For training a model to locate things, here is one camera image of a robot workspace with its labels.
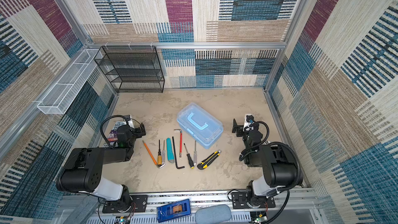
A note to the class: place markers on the blue tape dispenser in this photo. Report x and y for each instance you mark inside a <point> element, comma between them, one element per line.
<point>173,210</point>

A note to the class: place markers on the orange hex key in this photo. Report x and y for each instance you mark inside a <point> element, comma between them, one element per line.
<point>151,155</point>

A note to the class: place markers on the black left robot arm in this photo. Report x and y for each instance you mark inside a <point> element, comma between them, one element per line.
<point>82,172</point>

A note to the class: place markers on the teal utility knife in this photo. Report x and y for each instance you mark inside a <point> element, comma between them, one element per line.
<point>169,148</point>

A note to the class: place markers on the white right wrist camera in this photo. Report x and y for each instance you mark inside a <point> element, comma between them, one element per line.
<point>249,120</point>

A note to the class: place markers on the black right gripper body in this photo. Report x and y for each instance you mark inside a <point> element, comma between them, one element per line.
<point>236,126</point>

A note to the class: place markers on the grey foam pad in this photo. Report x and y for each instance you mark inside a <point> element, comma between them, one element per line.
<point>213,215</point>

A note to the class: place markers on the blue plastic tool box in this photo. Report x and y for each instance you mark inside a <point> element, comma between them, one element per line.
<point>201,125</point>

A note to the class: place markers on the black wire mesh shelf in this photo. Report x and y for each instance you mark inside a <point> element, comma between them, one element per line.
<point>131,69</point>

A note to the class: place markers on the clear handled screwdriver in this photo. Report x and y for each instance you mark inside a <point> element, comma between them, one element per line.
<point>195,154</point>

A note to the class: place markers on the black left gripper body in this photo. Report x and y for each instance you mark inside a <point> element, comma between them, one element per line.
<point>138,129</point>

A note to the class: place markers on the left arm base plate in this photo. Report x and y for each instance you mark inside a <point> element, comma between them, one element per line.
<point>136,202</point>

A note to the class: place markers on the white wire mesh basket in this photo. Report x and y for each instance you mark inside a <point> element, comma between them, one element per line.
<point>60,97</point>

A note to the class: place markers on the black handled screwdriver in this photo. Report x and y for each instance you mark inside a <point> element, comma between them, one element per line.
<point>190,160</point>

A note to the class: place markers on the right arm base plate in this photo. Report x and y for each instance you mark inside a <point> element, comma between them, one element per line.
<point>240,201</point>

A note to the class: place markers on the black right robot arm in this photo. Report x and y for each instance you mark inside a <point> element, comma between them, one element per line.
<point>279,163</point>

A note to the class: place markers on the red hex key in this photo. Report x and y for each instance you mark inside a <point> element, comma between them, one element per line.
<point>180,142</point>

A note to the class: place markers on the yellow black utility knife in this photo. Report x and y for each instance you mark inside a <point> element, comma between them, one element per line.
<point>209,160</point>

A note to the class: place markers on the colourful paperback book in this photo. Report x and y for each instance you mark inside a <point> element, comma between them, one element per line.
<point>114,132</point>

